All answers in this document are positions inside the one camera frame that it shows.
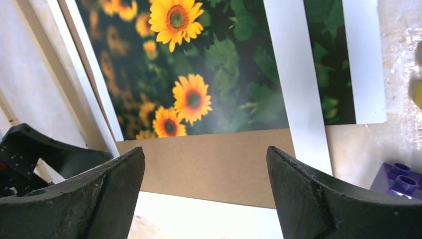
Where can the red blue block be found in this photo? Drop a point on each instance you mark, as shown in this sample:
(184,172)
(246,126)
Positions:
(398,179)

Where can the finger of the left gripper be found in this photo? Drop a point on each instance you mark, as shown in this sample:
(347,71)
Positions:
(22,147)

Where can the sunflower photo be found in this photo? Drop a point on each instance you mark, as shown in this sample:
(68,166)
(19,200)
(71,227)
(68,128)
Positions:
(347,60)

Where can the brown backing board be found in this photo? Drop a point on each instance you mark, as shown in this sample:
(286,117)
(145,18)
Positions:
(195,84)

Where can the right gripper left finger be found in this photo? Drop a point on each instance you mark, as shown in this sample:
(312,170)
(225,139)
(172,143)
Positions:
(97,204)

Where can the wooden picture frame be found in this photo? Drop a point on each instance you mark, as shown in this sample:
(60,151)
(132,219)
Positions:
(42,80)

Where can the white mat board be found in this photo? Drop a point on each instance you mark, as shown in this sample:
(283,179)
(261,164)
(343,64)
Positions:
(296,85)

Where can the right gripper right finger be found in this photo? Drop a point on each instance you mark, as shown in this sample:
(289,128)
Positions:
(311,204)

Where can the yellow toy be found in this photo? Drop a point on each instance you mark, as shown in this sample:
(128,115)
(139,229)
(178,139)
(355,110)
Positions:
(418,95)

